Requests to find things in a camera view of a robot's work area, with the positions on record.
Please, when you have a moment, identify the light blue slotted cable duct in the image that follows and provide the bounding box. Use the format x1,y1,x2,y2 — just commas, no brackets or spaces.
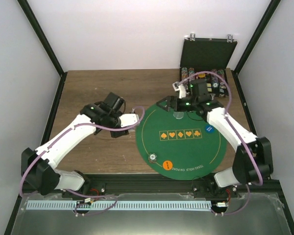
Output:
25,200,212,211

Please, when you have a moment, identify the orange round blind button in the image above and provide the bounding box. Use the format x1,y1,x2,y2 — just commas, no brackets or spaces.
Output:
162,160,173,171

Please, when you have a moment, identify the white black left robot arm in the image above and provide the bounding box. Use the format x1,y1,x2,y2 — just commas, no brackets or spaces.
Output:
20,93,139,198

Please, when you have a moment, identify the chip row in case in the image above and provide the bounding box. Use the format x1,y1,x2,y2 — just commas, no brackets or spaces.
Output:
218,70,226,97
211,74,219,89
188,68,195,74
181,67,188,80

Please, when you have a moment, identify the round green poker mat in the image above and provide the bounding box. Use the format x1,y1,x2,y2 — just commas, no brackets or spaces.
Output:
135,104,227,180

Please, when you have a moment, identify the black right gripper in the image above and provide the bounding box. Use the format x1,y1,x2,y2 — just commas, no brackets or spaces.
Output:
156,96,197,113

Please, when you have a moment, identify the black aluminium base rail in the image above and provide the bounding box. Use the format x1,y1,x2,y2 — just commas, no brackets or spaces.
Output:
22,173,280,199

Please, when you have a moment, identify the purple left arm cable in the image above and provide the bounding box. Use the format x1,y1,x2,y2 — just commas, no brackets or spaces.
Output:
19,106,145,217

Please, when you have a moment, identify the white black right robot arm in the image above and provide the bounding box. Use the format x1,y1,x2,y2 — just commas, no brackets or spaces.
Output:
156,79,273,197

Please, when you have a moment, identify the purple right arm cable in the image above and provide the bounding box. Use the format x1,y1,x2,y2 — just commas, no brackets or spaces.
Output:
173,71,264,217

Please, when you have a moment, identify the blue round dealer button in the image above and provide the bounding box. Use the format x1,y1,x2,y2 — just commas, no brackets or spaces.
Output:
205,125,215,134

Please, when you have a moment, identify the black poker chip case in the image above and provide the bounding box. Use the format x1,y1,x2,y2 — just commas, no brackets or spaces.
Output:
179,33,237,97

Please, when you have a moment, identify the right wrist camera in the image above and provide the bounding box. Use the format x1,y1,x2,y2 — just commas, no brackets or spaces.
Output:
172,81,187,99

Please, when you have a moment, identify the clear round dealer button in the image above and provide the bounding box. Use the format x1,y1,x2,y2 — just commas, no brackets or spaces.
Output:
173,112,184,119

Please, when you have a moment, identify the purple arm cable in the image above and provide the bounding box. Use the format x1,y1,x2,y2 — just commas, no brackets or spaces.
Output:
19,106,145,217
173,71,264,217

